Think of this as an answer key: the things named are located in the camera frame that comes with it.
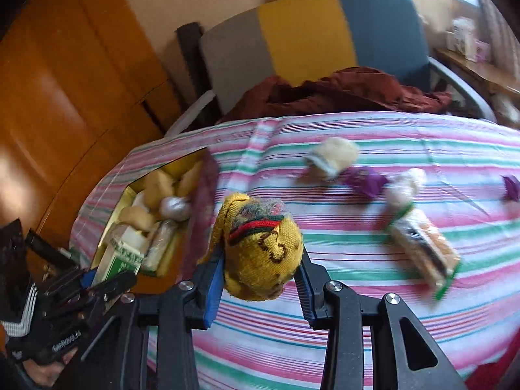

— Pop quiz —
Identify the wooden side desk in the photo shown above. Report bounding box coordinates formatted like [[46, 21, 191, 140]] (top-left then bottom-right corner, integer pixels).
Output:
[[433, 46, 520, 98]]

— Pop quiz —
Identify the yellow knitted sock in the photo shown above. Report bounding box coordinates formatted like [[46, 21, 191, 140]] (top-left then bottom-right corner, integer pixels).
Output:
[[207, 192, 305, 302]]

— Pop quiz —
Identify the person's left hand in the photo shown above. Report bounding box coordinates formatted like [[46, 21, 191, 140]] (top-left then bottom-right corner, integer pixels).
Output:
[[22, 357, 78, 388]]

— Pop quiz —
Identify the small yellow sponge piece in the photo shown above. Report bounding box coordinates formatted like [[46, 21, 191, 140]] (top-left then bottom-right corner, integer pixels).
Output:
[[176, 160, 204, 198]]

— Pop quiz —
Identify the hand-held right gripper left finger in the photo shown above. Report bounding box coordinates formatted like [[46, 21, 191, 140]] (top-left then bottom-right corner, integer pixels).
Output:
[[79, 248, 228, 390]]

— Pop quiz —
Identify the striped pink green tablecloth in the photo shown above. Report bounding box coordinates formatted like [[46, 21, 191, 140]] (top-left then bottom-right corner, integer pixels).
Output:
[[69, 111, 520, 390]]

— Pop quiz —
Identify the maroon cloth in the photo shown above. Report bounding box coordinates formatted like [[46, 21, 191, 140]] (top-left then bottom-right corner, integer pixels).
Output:
[[219, 67, 453, 124]]

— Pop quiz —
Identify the green white carton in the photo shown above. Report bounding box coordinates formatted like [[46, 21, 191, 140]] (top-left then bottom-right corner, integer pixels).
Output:
[[93, 223, 149, 287]]

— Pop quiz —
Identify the red cloth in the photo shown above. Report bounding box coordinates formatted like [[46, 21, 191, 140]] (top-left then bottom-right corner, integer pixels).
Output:
[[463, 353, 513, 390]]

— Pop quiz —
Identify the white plastic wrapped ball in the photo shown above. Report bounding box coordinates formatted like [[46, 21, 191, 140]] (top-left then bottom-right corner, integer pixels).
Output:
[[160, 196, 191, 222]]

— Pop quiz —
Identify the grey yellow blue chair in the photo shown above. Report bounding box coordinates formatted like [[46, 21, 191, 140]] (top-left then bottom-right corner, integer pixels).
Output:
[[164, 0, 498, 139]]

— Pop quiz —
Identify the gold tin tray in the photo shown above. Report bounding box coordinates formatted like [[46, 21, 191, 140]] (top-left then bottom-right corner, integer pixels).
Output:
[[87, 148, 222, 293]]

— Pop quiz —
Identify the beige patterned curtain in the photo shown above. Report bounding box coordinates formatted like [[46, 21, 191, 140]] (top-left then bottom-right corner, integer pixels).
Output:
[[475, 0, 520, 74]]

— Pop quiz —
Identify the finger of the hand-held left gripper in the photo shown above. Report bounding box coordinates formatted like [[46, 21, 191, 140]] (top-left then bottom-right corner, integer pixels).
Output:
[[79, 270, 138, 299], [24, 229, 80, 271]]

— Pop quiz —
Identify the biscuit packet with green edge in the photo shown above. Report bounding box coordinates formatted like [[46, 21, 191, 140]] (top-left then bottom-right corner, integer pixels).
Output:
[[386, 207, 462, 301]]

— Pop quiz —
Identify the cream grey sock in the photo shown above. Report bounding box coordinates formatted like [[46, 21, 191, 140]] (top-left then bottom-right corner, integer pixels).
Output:
[[306, 137, 360, 181]]

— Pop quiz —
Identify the clear snack packet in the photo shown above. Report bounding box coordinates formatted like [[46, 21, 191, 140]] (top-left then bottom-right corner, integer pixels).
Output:
[[142, 219, 179, 273]]

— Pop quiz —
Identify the purple wrapper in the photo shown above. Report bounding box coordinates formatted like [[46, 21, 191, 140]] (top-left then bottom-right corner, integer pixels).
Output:
[[501, 174, 520, 202], [341, 168, 388, 198]]

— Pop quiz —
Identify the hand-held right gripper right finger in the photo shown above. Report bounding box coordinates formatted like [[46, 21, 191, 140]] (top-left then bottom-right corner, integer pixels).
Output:
[[294, 252, 468, 390]]

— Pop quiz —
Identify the white box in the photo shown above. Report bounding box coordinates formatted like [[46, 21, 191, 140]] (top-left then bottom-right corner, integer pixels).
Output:
[[447, 18, 478, 55]]

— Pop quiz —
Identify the yellow bun packet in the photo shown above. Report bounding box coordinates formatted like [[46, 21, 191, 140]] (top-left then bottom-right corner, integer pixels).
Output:
[[120, 205, 157, 232]]

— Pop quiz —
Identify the long yellow sponge block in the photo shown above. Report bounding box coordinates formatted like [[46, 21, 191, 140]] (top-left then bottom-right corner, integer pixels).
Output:
[[144, 171, 177, 212]]

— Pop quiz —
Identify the orange wooden wardrobe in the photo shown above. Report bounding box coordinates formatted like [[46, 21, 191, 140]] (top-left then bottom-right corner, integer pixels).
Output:
[[0, 0, 183, 261]]

